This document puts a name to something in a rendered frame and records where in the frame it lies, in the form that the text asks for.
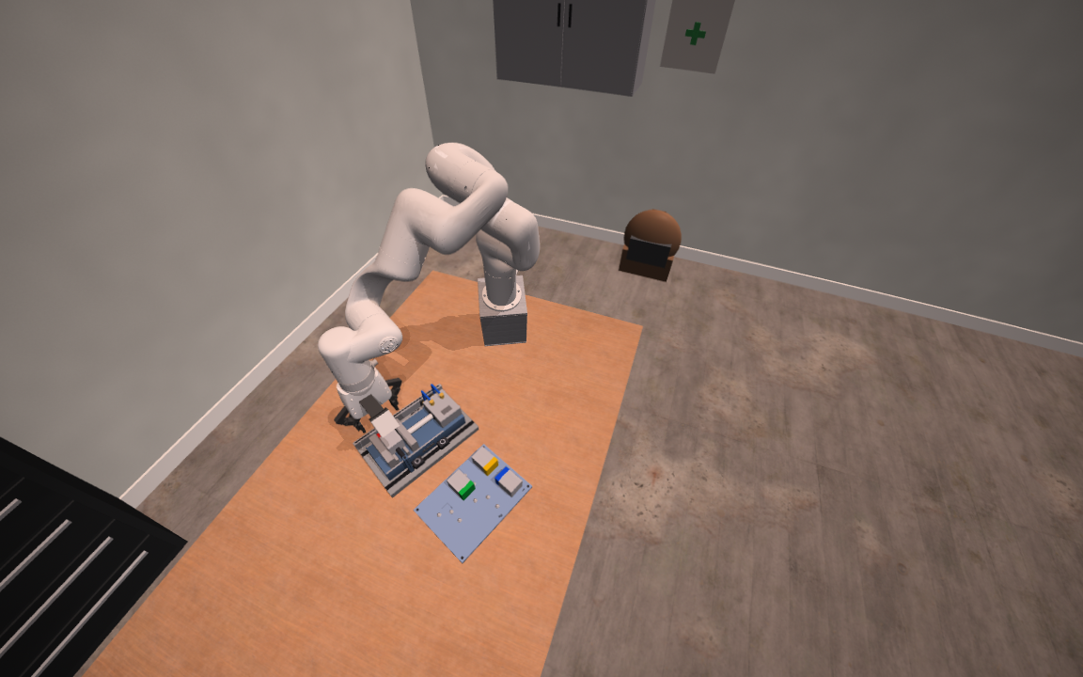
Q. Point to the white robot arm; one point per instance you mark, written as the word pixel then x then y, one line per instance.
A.
pixel 419 219

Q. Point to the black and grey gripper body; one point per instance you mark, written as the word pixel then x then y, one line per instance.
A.
pixel 378 389

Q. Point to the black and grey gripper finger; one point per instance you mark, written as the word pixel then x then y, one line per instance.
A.
pixel 395 383
pixel 341 419

